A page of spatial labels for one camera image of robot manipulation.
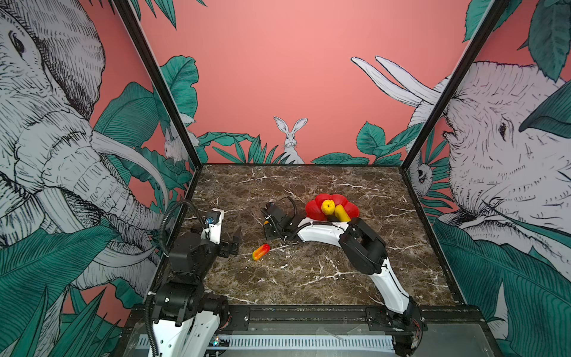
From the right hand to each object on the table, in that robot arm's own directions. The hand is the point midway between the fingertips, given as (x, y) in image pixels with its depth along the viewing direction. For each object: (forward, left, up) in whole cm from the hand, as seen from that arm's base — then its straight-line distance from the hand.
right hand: (262, 229), depth 93 cm
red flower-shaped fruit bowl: (+11, -22, -1) cm, 25 cm away
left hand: (-10, +8, +25) cm, 28 cm away
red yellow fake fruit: (-10, 0, -1) cm, 10 cm away
